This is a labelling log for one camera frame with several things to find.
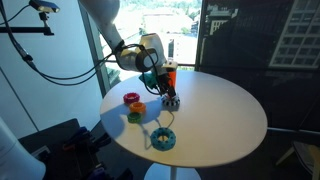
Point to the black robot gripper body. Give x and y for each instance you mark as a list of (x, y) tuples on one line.
[(166, 70)]

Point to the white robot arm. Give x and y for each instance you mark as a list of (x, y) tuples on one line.
[(110, 20)]

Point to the dark window handrail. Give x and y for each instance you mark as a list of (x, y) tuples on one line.
[(186, 64)]

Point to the black equipment cart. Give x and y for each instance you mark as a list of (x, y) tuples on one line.
[(50, 146)]

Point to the white chair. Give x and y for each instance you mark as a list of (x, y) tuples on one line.
[(306, 156)]

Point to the white rounded cover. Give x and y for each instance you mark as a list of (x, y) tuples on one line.
[(16, 156)]

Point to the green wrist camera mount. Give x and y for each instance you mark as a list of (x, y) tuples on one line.
[(148, 80)]

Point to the grey window frame post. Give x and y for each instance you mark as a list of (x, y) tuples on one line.
[(96, 60)]

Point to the grey camera on stand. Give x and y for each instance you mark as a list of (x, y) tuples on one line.
[(43, 6)]

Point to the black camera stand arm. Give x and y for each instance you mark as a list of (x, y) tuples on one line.
[(26, 30)]

